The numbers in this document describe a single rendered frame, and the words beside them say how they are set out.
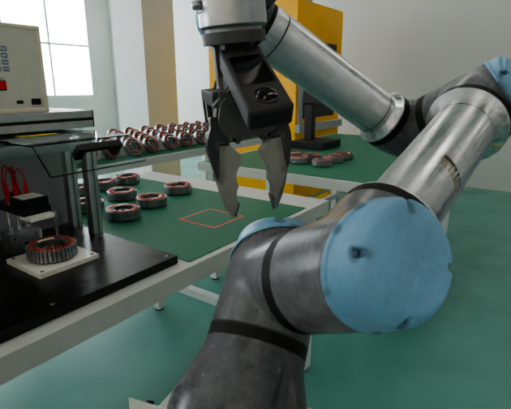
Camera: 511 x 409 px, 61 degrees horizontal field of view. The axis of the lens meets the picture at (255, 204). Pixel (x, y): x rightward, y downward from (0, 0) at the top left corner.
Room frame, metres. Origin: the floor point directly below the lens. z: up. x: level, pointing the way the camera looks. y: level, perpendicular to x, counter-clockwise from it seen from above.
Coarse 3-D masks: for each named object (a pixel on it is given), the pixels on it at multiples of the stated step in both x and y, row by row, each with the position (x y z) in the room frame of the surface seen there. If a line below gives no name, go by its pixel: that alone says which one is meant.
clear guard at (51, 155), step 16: (16, 144) 0.89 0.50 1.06; (32, 144) 0.87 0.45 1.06; (48, 144) 0.89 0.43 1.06; (64, 144) 0.91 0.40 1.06; (128, 144) 1.03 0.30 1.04; (48, 160) 0.85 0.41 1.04; (64, 160) 0.88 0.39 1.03; (80, 160) 0.90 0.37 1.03; (96, 160) 0.93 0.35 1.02; (112, 160) 0.96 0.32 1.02; (128, 160) 0.99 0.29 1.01; (144, 160) 1.02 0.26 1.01
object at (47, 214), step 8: (32, 192) 1.05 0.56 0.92; (0, 200) 1.06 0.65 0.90; (16, 200) 0.99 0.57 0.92; (24, 200) 0.98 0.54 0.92; (32, 200) 0.99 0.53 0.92; (40, 200) 1.01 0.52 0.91; (48, 200) 1.02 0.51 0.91; (0, 208) 1.03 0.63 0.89; (8, 208) 1.01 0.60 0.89; (16, 208) 0.99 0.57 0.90; (24, 208) 0.97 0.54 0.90; (32, 208) 0.99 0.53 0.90; (40, 208) 1.00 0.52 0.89; (48, 208) 1.02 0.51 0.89; (8, 216) 1.03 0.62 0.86; (16, 216) 1.05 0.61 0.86; (24, 216) 0.97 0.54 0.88; (32, 216) 0.98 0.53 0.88; (40, 216) 0.98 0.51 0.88; (48, 216) 0.99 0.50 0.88; (8, 224) 1.03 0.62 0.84
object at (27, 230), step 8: (8, 232) 1.03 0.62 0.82; (16, 232) 1.03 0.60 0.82; (24, 232) 1.04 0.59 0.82; (32, 232) 1.06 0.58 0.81; (8, 240) 1.02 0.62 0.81; (16, 240) 1.02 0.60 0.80; (24, 240) 1.04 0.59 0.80; (8, 248) 1.02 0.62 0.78; (16, 248) 1.02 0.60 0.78; (24, 248) 1.03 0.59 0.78
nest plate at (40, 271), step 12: (84, 252) 0.99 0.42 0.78; (96, 252) 0.99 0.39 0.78; (12, 264) 0.94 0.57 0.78; (24, 264) 0.92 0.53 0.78; (36, 264) 0.92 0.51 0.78; (48, 264) 0.92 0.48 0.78; (60, 264) 0.92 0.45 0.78; (72, 264) 0.93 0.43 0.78; (36, 276) 0.87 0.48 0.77; (48, 276) 0.88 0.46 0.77
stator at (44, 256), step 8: (32, 240) 0.98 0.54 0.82; (40, 240) 0.98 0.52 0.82; (48, 240) 1.00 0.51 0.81; (56, 240) 1.00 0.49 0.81; (64, 240) 0.99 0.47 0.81; (72, 240) 0.98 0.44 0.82; (32, 248) 0.93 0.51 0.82; (40, 248) 0.93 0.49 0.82; (48, 248) 0.93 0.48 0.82; (56, 248) 0.93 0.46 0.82; (64, 248) 0.94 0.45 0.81; (72, 248) 0.96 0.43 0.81; (32, 256) 0.92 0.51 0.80; (40, 256) 0.92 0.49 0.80; (48, 256) 0.92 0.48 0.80; (56, 256) 0.92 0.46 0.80; (64, 256) 0.94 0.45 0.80
